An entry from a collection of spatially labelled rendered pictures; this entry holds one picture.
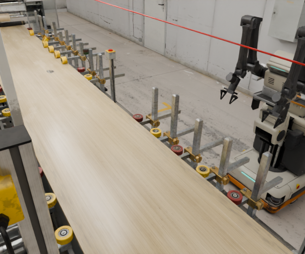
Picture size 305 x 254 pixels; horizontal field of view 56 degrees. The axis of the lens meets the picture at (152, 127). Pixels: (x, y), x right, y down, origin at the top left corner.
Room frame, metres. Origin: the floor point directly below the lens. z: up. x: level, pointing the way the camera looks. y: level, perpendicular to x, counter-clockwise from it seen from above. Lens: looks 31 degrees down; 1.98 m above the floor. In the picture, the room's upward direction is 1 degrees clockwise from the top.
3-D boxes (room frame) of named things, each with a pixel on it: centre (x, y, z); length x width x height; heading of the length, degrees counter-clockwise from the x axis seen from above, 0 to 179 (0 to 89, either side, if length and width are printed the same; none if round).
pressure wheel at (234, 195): (1.10, -0.44, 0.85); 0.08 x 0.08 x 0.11
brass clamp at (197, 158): (1.57, -0.28, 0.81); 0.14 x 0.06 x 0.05; 34
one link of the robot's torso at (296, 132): (2.03, -1.06, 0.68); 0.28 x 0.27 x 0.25; 34
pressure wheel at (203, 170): (1.30, -0.30, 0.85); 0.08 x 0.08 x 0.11
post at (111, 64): (2.58, 0.39, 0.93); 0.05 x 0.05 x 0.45; 34
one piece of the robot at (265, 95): (2.02, -0.93, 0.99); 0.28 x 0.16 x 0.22; 34
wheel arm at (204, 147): (1.62, -0.33, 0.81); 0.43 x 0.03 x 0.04; 124
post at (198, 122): (1.55, -0.29, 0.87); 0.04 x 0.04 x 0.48; 34
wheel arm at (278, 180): (1.21, -0.61, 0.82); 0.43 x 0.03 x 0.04; 124
